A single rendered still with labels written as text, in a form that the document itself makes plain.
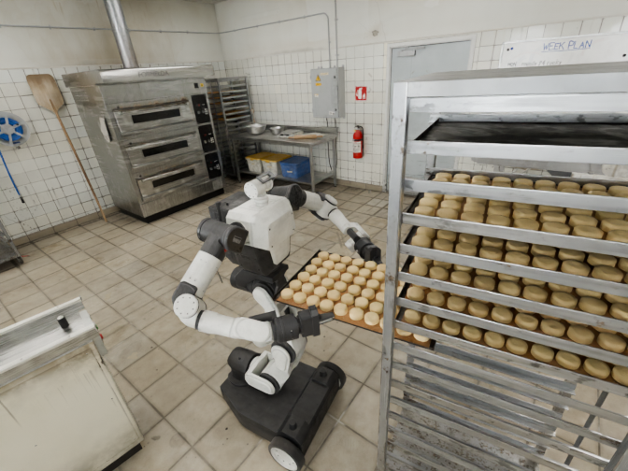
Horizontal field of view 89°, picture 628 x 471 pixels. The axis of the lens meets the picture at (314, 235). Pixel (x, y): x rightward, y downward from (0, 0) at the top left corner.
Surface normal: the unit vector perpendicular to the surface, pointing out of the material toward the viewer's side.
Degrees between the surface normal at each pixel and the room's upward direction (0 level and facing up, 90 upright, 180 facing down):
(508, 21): 90
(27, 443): 90
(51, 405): 90
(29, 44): 90
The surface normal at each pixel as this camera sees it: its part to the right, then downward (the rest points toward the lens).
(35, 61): 0.80, 0.23
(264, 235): 0.28, 0.36
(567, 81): -0.47, 0.44
